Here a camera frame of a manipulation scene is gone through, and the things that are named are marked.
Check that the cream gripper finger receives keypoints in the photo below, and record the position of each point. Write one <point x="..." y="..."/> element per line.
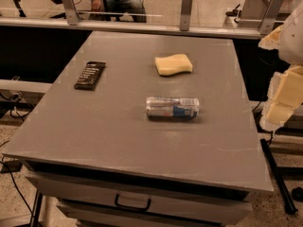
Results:
<point x="285" y="95"/>
<point x="271" y="41"/>

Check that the red bull can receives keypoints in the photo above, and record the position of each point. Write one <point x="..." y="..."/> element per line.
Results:
<point x="185" y="107"/>

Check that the black drawer handle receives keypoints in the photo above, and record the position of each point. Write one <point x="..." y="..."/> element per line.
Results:
<point x="132" y="203"/>

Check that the black floor bar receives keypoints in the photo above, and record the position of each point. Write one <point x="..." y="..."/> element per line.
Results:
<point x="289" y="206"/>

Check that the metal rail frame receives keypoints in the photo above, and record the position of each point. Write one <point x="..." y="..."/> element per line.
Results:
<point x="207" y="19"/>

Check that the yellow sponge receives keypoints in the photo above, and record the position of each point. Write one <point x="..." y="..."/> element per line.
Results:
<point x="171" y="65"/>

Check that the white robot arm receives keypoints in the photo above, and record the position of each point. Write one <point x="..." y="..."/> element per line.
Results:
<point x="291" y="38"/>

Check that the black rxbar chocolate bar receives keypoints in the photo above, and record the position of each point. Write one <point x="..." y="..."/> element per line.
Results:
<point x="90" y="75"/>

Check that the seated person in jeans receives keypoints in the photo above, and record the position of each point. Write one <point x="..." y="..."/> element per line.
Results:
<point x="134" y="7"/>

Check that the grey drawer cabinet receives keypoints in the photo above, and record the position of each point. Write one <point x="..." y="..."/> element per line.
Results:
<point x="95" y="203"/>

